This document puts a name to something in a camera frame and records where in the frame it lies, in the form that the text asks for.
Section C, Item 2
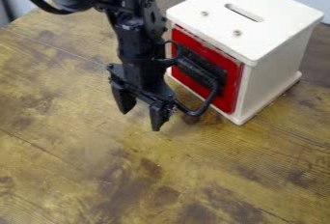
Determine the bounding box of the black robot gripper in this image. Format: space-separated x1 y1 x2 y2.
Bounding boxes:
106 22 174 131

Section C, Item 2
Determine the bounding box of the red drawer with black handle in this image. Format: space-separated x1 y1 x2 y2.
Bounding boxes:
168 24 243 116

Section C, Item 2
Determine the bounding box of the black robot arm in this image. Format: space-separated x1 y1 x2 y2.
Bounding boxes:
29 0 174 131

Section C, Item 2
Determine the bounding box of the white wooden drawer box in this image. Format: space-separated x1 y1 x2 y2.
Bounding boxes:
165 0 323 125

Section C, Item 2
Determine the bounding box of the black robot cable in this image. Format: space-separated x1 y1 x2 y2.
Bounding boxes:
153 40 178 64

